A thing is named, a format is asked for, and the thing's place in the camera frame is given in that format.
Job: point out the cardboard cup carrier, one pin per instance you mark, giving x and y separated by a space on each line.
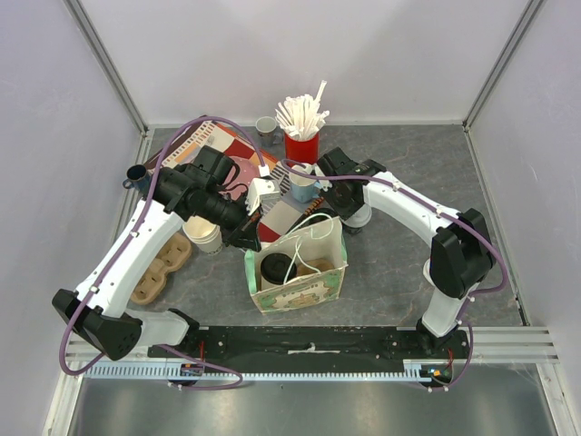
314 266
169 259

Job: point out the white coffee cup lid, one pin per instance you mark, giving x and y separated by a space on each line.
363 214

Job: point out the black coffee cup lid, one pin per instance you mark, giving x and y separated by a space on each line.
279 263

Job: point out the green patterned paper bag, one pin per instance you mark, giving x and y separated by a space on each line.
319 241

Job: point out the colourful patchwork placemat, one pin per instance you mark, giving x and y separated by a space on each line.
278 217

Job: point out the stack of white paper cups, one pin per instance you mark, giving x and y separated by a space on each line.
205 235

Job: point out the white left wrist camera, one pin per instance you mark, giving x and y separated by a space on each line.
263 193

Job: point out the dark blue ceramic mug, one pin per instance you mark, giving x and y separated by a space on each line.
138 178

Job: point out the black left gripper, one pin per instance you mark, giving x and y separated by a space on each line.
245 233

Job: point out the red straw holder cup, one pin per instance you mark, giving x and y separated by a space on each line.
301 151

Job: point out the grey ceramic mug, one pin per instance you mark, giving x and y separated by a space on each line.
268 131

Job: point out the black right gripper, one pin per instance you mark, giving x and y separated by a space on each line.
341 195

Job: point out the pink polka dot plate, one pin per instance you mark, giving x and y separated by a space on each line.
239 184

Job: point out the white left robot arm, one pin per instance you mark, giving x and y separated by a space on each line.
96 309

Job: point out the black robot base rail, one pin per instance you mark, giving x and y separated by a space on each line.
221 344

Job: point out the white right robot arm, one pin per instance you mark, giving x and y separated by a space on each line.
460 247

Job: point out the bundle of white straws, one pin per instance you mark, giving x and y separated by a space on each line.
301 117

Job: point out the light blue ceramic mug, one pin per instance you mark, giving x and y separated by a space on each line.
303 189

